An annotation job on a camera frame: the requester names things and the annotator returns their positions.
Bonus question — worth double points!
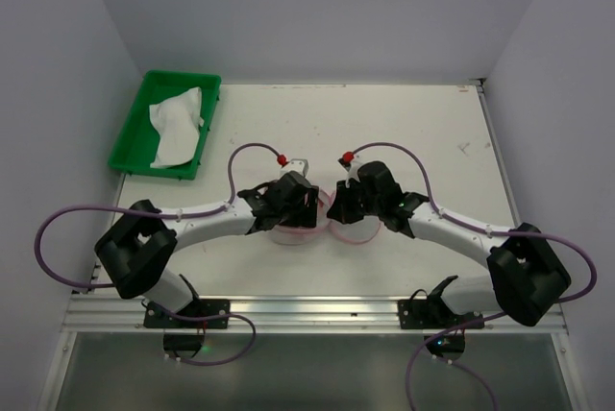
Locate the pink white bra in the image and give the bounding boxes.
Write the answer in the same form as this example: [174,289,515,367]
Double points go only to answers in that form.
[149,87,204,169]

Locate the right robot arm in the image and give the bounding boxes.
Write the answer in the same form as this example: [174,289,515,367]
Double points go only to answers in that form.
[327,156,571,327]

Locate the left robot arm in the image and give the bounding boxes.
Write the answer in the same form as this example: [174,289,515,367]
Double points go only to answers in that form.
[94,171,319,323]

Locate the green plastic tray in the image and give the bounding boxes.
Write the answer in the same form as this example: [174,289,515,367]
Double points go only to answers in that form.
[109,70,222,181]

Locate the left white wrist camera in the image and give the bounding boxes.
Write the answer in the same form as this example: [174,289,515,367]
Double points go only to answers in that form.
[277,155,308,179]

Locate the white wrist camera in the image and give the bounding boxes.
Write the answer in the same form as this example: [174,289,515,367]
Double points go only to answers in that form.
[277,155,308,179]
[336,152,364,187]

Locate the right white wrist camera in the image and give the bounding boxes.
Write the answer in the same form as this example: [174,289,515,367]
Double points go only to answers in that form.
[336,152,364,187]

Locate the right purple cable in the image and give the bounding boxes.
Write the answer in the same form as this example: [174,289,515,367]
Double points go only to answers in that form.
[353,141,602,411]

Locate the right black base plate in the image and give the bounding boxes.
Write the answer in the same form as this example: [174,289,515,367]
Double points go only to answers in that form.
[397,287,484,330]

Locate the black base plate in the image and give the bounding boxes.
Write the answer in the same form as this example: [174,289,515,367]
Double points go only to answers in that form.
[397,287,484,330]
[143,299,231,329]

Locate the aluminium right side rail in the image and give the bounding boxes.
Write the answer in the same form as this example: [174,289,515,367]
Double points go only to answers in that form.
[471,79,523,226]

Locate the aluminium rail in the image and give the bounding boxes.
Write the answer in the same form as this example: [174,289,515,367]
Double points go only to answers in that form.
[60,290,571,335]
[471,79,523,226]

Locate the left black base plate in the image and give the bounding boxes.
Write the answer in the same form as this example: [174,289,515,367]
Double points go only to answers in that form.
[143,299,231,329]

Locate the aluminium front rail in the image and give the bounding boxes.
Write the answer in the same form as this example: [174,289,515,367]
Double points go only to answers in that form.
[60,290,571,335]

